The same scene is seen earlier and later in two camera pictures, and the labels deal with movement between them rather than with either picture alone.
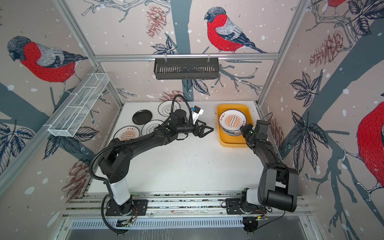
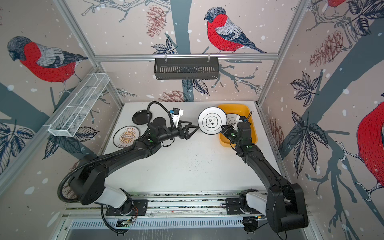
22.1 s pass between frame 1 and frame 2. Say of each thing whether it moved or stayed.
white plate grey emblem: moved
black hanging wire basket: stayed
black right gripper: moved
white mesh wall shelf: stayed
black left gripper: moved
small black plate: stayed
